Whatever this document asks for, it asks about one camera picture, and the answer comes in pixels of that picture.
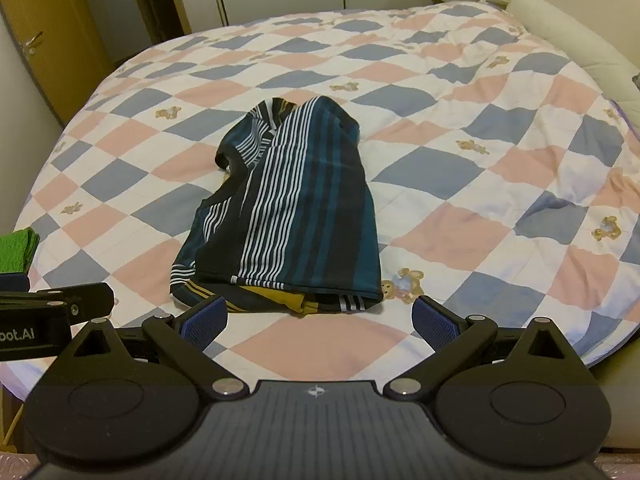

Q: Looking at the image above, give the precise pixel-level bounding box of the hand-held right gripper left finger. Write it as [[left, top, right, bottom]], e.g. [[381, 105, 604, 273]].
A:
[[74, 296, 251, 402]]

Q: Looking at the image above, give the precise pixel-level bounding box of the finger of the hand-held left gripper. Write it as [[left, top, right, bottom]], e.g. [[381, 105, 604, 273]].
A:
[[0, 273, 31, 294], [0, 282, 116, 329]]

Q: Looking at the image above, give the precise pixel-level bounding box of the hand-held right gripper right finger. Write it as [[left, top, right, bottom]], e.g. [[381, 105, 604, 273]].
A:
[[384, 296, 571, 402]]

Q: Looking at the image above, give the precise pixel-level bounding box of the dark striped sweater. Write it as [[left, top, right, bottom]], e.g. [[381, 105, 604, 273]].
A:
[[169, 96, 385, 318]]

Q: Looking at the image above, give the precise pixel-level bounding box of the green knitted cloth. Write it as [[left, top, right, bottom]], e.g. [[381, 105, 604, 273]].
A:
[[0, 227, 42, 277]]

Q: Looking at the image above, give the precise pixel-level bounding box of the checkered teddy bear quilt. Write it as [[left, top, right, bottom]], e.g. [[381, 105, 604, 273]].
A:
[[0, 0, 640, 401]]

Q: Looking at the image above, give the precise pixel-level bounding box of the yellow wooden door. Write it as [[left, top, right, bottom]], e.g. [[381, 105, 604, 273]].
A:
[[0, 0, 117, 127]]

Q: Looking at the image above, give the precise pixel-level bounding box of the purple bed sheet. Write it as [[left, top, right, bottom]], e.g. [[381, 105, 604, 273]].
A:
[[606, 99, 640, 138]]

